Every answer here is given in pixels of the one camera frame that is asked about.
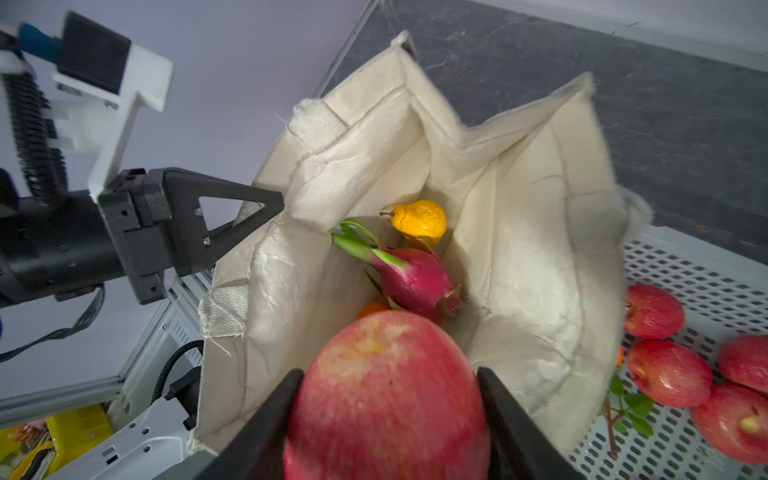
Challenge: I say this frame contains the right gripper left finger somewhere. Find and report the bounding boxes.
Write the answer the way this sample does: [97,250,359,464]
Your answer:
[195,369,304,480]

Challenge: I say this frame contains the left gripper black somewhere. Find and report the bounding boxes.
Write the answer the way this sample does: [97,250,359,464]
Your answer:
[1,168,284,306]

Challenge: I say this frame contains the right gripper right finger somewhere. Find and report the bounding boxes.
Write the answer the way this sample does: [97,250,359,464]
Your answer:
[477,367,585,480]

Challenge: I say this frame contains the pink dragon fruit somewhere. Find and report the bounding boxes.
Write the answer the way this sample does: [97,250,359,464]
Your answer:
[331,219,462,325]

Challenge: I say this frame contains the cream canvas grocery bag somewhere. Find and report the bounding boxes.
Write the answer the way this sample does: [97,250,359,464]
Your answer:
[196,33,652,454]

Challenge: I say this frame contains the yellow orange mango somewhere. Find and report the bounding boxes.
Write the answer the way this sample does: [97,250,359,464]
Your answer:
[380,200,447,247]

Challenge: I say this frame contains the orange tangerine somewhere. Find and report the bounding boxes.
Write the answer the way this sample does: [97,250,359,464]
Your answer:
[358,301,390,319]

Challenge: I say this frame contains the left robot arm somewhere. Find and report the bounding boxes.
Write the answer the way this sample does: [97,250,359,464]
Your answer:
[1,12,284,341]

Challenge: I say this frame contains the small orange persimmon with leaves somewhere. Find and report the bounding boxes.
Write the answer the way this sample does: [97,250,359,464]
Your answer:
[602,348,654,460]

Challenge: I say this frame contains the red apple back cluster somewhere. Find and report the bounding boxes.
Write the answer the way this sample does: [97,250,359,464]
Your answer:
[625,285,685,339]

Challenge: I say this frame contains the white plastic fruit basket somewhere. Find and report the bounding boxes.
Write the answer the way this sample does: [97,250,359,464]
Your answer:
[569,227,767,479]

